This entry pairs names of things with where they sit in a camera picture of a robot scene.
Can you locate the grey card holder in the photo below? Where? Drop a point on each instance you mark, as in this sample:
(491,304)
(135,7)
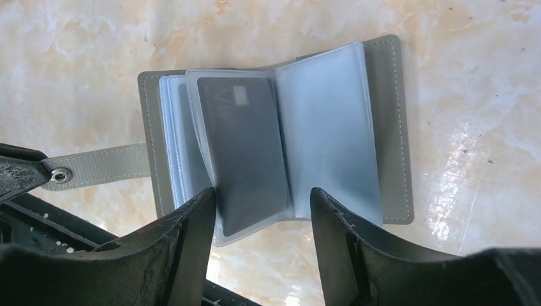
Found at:
(342,124)

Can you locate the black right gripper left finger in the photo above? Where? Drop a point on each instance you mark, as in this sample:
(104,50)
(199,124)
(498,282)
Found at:
(162,263)

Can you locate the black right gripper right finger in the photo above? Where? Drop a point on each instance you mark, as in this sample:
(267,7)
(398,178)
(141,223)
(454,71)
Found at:
(360,263)

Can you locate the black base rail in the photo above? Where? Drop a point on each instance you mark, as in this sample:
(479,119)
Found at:
(30,221)

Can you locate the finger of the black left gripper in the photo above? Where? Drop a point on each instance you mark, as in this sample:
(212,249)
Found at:
(22,170)

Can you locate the black credit card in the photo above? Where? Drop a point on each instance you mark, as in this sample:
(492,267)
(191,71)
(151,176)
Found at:
(242,130)

